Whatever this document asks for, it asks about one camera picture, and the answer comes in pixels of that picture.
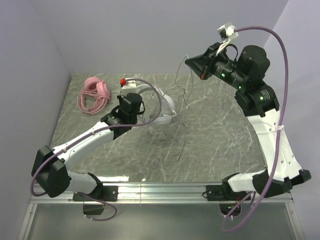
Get pink headphones with cable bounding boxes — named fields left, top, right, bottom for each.
left=77, top=76, right=111, bottom=115

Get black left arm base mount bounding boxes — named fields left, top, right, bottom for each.
left=72, top=184, right=119, bottom=219

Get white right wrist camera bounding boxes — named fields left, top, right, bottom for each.
left=216, top=22, right=239, bottom=55

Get thin grey audio cable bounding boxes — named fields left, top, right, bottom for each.
left=149, top=55, right=195, bottom=163

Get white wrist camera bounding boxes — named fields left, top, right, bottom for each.
left=216, top=22, right=239, bottom=55
left=120, top=77, right=137, bottom=97

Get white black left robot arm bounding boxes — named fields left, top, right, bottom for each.
left=31, top=93, right=145, bottom=198

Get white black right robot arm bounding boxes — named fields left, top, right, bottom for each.
left=185, top=42, right=311, bottom=198

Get aluminium front rail frame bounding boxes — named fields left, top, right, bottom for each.
left=18, top=183, right=298, bottom=240

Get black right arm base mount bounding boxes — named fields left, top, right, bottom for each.
left=202, top=182, right=248, bottom=217

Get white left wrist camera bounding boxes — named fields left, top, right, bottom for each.
left=120, top=77, right=137, bottom=97

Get aluminium right side rail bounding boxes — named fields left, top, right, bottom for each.
left=239, top=74, right=276, bottom=173

